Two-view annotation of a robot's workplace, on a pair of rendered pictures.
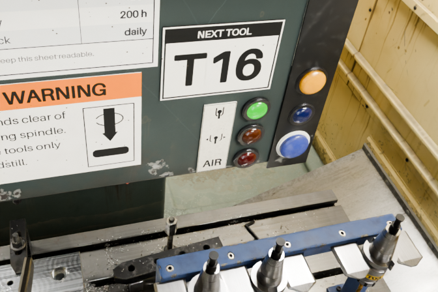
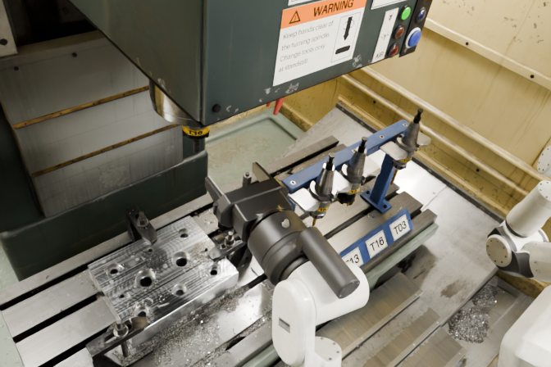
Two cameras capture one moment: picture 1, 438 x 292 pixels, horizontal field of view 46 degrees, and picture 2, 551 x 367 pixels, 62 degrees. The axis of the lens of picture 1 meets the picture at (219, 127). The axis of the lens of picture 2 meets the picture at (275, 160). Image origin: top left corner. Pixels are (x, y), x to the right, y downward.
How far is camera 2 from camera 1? 0.46 m
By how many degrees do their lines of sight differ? 17
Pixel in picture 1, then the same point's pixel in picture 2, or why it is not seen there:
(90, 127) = (339, 31)
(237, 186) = (248, 163)
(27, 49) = not seen: outside the picture
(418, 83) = not seen: hidden behind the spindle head
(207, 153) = (379, 47)
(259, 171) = (259, 148)
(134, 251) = not seen: hidden behind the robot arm
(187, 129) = (375, 30)
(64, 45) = not seen: outside the picture
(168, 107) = (371, 14)
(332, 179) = (322, 133)
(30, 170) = (307, 66)
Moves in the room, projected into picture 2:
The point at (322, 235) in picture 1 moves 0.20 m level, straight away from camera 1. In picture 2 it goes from (371, 140) to (365, 99)
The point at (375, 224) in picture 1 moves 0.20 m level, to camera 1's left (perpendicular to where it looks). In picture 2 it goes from (397, 127) to (332, 133)
